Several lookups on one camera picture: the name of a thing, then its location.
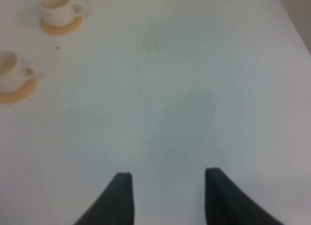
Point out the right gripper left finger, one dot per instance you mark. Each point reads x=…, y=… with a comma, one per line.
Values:
x=115, y=206

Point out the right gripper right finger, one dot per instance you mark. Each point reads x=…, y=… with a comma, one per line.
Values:
x=227, y=204

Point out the near orange round coaster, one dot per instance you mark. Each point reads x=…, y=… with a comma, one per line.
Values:
x=19, y=95

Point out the orange round coaster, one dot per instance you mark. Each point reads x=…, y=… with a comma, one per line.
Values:
x=58, y=31
x=19, y=95

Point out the near white teacup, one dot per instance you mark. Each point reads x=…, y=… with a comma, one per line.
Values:
x=13, y=73

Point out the white teacup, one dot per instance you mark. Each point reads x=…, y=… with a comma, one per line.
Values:
x=60, y=13
x=13, y=73

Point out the far orange round coaster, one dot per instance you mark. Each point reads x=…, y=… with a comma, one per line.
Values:
x=58, y=31

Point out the far white teacup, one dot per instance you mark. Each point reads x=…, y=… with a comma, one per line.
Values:
x=60, y=13

